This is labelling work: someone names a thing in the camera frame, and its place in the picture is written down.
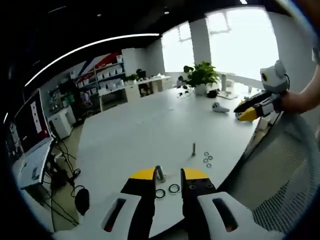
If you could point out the small trailing plant in bowl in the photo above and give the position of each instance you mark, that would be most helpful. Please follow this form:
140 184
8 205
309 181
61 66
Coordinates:
185 82

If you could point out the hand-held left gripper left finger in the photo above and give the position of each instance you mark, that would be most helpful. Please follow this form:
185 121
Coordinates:
140 200

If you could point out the large threaded steel stud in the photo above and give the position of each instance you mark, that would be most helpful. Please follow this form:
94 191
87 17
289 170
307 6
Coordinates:
160 173

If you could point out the shelf with white bins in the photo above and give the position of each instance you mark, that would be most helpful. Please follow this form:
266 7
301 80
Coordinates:
105 75

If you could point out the large green potted plant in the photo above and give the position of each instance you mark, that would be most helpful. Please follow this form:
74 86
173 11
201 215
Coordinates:
203 75

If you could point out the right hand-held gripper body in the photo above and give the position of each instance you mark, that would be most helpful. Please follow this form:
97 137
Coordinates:
275 77

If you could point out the white low cabinet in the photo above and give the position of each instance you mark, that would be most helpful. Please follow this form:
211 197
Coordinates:
150 86

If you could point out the person's right hand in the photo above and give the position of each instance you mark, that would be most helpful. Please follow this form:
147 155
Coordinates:
292 102

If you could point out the large dark washer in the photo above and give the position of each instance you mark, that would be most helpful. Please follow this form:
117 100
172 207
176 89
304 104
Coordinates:
156 194

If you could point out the white drawer cabinet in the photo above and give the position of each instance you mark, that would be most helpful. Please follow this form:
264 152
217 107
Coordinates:
62 123

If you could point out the large silver washer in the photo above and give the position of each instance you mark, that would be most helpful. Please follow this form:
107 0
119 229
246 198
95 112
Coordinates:
169 188

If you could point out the dark computer monitor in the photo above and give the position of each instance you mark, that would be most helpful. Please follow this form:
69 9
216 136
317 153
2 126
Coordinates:
30 120

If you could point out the white VR controller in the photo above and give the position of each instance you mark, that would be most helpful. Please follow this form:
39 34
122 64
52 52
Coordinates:
218 107

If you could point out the curved ceiling light strip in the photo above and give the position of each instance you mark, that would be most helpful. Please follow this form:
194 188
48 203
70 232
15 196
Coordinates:
75 51

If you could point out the small threaded steel stud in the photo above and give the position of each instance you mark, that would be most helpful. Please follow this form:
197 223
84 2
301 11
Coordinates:
193 148

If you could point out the black oval object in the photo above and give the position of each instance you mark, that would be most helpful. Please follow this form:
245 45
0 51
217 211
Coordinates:
82 201

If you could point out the grey mesh office chair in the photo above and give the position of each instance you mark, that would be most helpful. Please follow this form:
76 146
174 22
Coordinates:
287 175

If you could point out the small black device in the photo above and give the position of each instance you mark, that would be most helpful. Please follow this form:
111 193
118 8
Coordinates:
212 94

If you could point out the white cylindrical bottle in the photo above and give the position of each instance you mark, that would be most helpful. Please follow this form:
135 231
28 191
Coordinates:
224 82

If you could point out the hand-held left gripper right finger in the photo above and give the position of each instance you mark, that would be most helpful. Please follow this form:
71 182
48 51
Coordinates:
197 200

